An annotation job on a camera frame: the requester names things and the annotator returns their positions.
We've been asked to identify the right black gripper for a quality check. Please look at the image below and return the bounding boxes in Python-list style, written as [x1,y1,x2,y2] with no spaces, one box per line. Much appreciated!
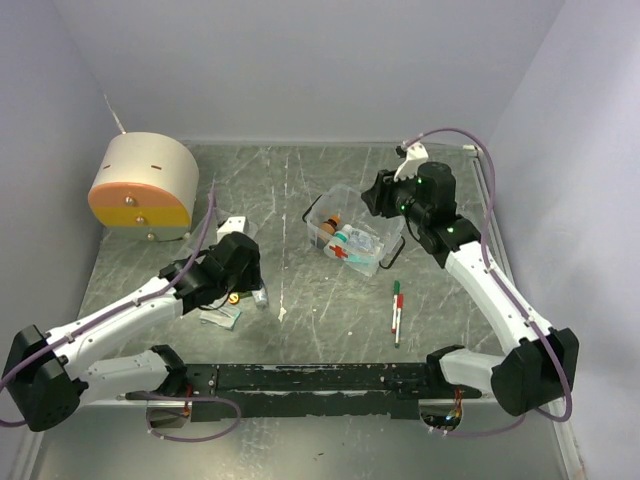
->
[361,164,429,226]

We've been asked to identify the white teal bandage wrappers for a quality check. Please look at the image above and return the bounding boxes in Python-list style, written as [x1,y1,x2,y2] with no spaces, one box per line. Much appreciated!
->
[199,306,242,331]

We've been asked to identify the clear plastic medicine box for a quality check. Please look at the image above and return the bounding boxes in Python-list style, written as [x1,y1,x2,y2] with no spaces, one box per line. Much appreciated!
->
[302,184,406,277]

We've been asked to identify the white bottle green label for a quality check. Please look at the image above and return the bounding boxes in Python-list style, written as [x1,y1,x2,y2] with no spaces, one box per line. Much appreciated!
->
[332,224,353,246]

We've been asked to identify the brown bottle orange cap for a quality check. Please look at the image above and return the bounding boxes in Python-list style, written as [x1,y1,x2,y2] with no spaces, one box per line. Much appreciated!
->
[318,215,340,238]

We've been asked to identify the clear compartment tray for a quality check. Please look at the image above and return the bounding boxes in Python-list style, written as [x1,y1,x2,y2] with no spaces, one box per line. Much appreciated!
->
[216,210,258,239]

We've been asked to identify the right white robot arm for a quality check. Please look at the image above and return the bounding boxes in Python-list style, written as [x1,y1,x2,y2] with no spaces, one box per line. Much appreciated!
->
[361,162,579,422]

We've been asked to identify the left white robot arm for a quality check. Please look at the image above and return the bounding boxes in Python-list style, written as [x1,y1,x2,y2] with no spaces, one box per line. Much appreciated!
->
[1,232,261,432]

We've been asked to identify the green cap marker pen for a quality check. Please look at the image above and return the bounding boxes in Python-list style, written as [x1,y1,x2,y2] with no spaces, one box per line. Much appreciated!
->
[391,280,401,348]

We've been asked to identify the red cap marker pen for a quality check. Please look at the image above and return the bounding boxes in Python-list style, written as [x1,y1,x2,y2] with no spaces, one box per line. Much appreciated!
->
[391,293,404,333]

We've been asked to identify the beige cylindrical drum device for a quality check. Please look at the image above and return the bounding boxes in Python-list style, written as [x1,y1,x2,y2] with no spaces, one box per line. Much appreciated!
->
[88,132,199,242]

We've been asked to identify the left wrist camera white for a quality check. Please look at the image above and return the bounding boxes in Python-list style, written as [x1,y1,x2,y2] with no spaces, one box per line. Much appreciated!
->
[216,216,249,242]

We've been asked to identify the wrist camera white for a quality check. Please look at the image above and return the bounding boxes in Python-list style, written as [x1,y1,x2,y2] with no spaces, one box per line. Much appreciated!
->
[216,216,249,242]
[394,141,429,182]

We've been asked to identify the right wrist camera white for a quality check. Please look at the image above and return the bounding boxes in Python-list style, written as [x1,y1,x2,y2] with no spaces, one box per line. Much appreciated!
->
[394,141,429,182]

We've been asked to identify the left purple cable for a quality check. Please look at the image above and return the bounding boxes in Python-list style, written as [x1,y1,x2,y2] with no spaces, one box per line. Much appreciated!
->
[0,179,219,429]

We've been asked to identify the purple cable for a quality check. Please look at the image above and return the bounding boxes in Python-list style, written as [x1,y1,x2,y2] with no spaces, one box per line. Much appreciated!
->
[407,128,574,439]
[0,179,219,429]

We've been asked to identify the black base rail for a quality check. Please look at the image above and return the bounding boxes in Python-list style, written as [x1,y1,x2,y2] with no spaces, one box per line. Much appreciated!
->
[154,362,456,422]

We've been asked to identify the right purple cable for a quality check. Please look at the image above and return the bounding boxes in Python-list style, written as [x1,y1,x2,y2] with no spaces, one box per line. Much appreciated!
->
[407,128,574,439]

